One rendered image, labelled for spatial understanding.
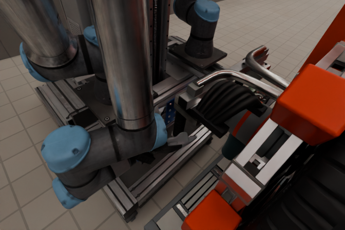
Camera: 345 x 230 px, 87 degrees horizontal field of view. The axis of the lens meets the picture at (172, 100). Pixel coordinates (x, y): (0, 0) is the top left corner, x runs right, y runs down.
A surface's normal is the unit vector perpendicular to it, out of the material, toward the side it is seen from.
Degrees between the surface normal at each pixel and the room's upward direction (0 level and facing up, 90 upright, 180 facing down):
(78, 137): 1
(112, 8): 80
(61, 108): 0
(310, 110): 35
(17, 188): 0
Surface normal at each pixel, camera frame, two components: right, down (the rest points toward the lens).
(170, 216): 0.08, -0.72
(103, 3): -0.20, 0.55
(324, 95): -0.36, -0.35
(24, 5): 0.50, 0.87
